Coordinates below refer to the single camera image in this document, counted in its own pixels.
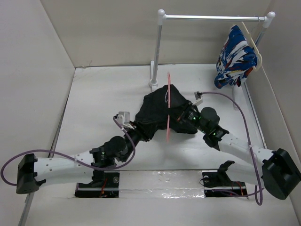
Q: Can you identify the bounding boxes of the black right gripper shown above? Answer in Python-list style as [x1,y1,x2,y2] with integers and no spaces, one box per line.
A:
[164,99,208,134]

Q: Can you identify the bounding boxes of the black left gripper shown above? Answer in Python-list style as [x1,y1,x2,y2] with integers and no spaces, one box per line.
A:
[121,120,157,162]

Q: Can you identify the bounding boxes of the black trousers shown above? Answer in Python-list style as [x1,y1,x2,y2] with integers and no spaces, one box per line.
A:
[134,85,198,137]

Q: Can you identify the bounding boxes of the pink plastic hanger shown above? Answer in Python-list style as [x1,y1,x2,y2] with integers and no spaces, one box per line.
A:
[166,72,171,143]

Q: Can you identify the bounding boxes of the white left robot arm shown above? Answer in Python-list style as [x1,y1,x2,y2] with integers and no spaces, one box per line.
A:
[16,115,156,194]

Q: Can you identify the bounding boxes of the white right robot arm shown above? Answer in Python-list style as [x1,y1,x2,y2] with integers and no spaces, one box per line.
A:
[176,102,301,200]

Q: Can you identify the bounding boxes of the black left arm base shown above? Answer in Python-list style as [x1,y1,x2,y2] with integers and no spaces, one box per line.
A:
[74,171,120,198]

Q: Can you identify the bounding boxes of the cream plastic hanger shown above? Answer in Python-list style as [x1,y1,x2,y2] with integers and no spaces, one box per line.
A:
[240,22,262,72]

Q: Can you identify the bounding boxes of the blue patterned garment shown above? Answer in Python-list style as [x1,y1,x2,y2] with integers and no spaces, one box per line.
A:
[214,25,258,89]

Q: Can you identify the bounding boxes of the white metal clothes rack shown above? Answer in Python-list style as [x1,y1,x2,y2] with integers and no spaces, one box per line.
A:
[148,8,276,111]

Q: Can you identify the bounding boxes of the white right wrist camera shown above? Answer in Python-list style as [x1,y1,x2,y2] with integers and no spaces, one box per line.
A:
[193,91,203,106]

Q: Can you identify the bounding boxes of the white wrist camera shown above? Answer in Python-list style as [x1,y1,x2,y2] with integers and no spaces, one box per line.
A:
[113,111,133,129]
[193,91,203,106]

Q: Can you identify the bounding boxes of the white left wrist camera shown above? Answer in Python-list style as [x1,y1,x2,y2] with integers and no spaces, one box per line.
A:
[113,111,133,129]

